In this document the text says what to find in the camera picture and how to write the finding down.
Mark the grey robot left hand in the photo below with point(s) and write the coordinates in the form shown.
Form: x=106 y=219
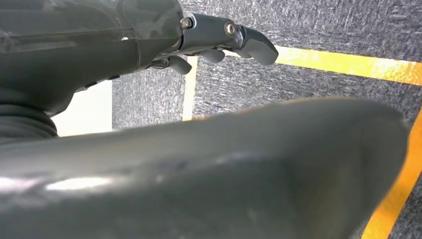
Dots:
x=82 y=49

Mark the white flat panel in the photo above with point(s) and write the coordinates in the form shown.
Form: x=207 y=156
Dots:
x=87 y=110

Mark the ribbed grey left arm sleeve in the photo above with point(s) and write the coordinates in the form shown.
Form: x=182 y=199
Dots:
x=23 y=123

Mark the pale floor tape strip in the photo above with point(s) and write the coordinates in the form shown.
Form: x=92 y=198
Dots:
x=189 y=92

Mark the long yellow floor tape strip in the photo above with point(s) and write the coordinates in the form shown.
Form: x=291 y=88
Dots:
x=346 y=62

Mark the slanted yellow floor tape strip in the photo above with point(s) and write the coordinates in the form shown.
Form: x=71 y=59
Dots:
x=392 y=201

